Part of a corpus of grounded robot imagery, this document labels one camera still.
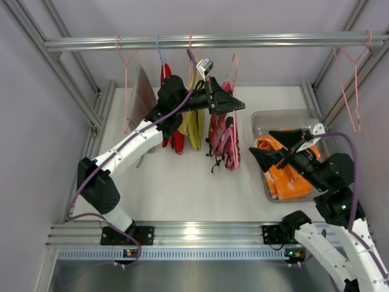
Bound left aluminium frame post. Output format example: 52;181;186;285
0;0;119;189

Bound yellow green trousers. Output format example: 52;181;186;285
177;59;206;151

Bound right aluminium frame post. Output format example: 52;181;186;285
301;1;388;129

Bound clear plastic bin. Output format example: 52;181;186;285
251;109;321;203

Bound aluminium frame post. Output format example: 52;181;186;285
0;0;119;189
301;1;388;129

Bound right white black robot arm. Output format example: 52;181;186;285
249;123;388;291

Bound pink hanger far left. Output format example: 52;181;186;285
115;35;143;134

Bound pink patterned trousers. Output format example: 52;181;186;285
205;80;243;175

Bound aluminium hanging rail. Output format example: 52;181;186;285
44;30;388;52

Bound pink hanger with orange trousers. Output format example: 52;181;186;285
332;29;373;133

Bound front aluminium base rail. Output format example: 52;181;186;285
45;220;344;246

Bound red trousers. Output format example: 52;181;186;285
160;63;185;155

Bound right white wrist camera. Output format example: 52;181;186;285
297;119;326;152

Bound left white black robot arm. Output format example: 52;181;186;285
76;75;246;238

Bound pink hanger with yellow trousers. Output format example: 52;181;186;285
188;34;200;91

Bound grey trousers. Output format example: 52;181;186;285
127;63;159;168

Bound slotted grey cable duct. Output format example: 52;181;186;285
57;247;288;261

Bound orange white trousers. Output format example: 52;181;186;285
255;134;312;200

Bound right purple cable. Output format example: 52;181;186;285
322;131;389;280

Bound pink hanger with patterned trousers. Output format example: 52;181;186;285
227;53;239;169

